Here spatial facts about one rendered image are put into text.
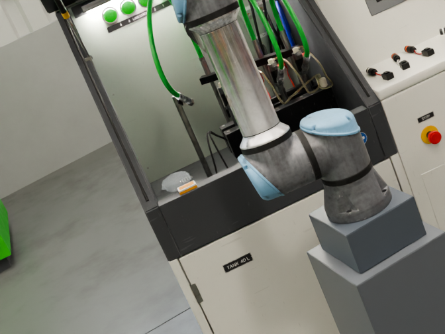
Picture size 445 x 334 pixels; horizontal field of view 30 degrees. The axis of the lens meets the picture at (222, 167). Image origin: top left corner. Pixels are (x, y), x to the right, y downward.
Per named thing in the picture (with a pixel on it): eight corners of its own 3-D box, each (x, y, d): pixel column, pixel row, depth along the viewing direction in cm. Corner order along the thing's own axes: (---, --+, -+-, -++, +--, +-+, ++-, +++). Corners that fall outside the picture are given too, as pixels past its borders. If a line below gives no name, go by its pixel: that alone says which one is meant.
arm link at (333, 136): (379, 164, 178) (358, 109, 173) (321, 190, 177) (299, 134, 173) (361, 148, 189) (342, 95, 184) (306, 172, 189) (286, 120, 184)
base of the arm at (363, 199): (404, 197, 181) (391, 158, 178) (347, 230, 178) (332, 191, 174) (369, 181, 195) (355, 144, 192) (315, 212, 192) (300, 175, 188)
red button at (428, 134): (430, 150, 227) (424, 134, 225) (424, 146, 231) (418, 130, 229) (447, 142, 227) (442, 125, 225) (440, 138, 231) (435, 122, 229)
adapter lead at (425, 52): (435, 54, 232) (433, 46, 231) (428, 57, 231) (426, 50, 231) (410, 50, 243) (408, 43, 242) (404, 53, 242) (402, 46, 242)
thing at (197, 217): (182, 256, 224) (158, 206, 219) (179, 250, 229) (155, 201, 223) (385, 159, 229) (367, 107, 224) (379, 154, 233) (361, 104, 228)
